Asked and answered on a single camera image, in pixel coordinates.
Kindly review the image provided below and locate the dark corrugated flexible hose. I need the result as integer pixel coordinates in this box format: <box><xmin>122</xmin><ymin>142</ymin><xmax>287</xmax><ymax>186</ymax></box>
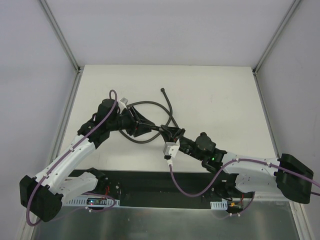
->
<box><xmin>119</xmin><ymin>87</ymin><xmax>180</xmax><ymax>145</ymax></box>

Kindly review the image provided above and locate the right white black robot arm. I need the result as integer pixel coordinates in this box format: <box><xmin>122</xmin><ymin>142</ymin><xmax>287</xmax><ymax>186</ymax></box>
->
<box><xmin>158</xmin><ymin>125</ymin><xmax>315</xmax><ymax>204</ymax></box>

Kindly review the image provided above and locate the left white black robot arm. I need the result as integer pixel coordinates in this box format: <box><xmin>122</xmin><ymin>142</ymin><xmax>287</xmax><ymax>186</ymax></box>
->
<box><xmin>19</xmin><ymin>98</ymin><xmax>154</xmax><ymax>222</ymax></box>

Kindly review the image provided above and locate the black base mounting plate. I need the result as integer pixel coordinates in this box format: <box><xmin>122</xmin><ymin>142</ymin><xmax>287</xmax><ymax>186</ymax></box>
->
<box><xmin>69</xmin><ymin>169</ymin><xmax>256</xmax><ymax>208</ymax></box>

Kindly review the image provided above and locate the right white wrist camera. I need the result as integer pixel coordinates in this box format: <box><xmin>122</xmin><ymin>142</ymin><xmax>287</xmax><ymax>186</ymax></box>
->
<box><xmin>163</xmin><ymin>139</ymin><xmax>180</xmax><ymax>160</ymax></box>

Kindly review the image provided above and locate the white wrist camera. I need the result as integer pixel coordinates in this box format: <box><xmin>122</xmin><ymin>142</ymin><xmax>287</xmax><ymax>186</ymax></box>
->
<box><xmin>118</xmin><ymin>97</ymin><xmax>128</xmax><ymax>111</ymax></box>
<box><xmin>163</xmin><ymin>139</ymin><xmax>180</xmax><ymax>160</ymax></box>

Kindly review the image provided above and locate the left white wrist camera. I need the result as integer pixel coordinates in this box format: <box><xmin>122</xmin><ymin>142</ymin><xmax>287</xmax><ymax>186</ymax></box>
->
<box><xmin>118</xmin><ymin>97</ymin><xmax>128</xmax><ymax>111</ymax></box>

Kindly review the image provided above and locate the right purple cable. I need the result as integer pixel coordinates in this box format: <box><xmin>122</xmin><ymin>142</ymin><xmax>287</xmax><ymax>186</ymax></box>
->
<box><xmin>167</xmin><ymin>157</ymin><xmax>320</xmax><ymax>217</ymax></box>

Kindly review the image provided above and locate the right white cable duct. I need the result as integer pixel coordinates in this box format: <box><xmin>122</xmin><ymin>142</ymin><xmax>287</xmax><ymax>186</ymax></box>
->
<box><xmin>210</xmin><ymin>200</ymin><xmax>228</xmax><ymax>211</ymax></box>

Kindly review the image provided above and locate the white cable duct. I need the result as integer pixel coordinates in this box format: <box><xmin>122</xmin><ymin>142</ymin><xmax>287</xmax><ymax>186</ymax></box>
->
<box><xmin>64</xmin><ymin>196</ymin><xmax>114</xmax><ymax>208</ymax></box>
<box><xmin>210</xmin><ymin>200</ymin><xmax>228</xmax><ymax>211</ymax></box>

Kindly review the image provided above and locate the left white cable duct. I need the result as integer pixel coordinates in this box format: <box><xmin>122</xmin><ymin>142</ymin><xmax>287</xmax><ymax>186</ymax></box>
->
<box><xmin>64</xmin><ymin>196</ymin><xmax>114</xmax><ymax>208</ymax></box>

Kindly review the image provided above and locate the right aluminium frame post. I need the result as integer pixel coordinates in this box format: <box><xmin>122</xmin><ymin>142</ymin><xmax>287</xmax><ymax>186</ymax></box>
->
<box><xmin>252</xmin><ymin>0</ymin><xmax>303</xmax><ymax>76</ymax></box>

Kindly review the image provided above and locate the aluminium frame post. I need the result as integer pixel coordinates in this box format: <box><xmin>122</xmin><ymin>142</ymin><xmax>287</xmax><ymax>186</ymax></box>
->
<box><xmin>37</xmin><ymin>0</ymin><xmax>82</xmax><ymax>74</ymax></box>
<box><xmin>252</xmin><ymin>0</ymin><xmax>303</xmax><ymax>76</ymax></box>

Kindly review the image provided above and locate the left aluminium frame post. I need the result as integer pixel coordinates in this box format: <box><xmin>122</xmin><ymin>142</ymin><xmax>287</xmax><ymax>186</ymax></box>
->
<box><xmin>37</xmin><ymin>0</ymin><xmax>82</xmax><ymax>74</ymax></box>

